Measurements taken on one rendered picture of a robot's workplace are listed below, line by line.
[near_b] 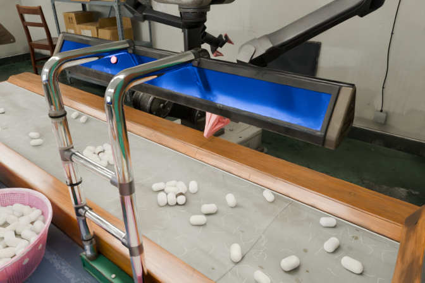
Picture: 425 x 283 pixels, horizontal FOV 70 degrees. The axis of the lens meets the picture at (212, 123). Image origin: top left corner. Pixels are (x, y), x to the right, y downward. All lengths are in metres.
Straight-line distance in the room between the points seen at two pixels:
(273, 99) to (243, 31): 2.47
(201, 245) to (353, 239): 0.31
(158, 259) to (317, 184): 0.42
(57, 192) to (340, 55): 2.23
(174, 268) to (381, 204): 0.47
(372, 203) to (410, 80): 1.86
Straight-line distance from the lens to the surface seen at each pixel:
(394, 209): 0.80
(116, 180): 0.46
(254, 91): 0.42
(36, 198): 0.84
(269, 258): 0.64
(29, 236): 0.77
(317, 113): 0.39
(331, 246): 0.67
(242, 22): 2.86
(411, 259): 0.59
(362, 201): 0.79
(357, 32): 2.56
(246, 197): 0.77
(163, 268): 0.60
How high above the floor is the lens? 1.23
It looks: 26 degrees down
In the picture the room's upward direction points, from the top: straight up
